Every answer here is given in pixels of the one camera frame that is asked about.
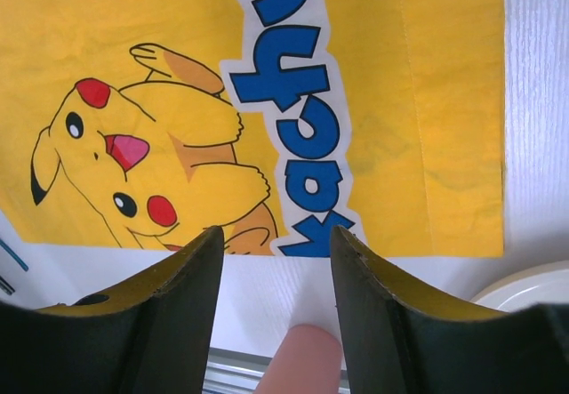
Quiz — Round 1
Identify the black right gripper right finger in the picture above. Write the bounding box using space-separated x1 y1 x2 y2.
330 226 568 393

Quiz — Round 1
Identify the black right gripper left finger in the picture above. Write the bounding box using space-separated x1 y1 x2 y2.
1 227 224 393

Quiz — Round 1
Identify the yellow Pikachu cloth placemat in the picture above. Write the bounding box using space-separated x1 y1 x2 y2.
1 0 505 257

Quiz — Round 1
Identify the pink plastic cup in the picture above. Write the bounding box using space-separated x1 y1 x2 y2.
254 325 342 394

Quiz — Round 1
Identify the white bear plate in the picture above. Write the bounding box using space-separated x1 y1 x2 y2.
471 261 568 312

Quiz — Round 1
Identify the aluminium mounting rail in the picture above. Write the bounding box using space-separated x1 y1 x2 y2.
203 350 350 393

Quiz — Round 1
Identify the green handled metal spoon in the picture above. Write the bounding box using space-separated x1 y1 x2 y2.
0 277 15 295

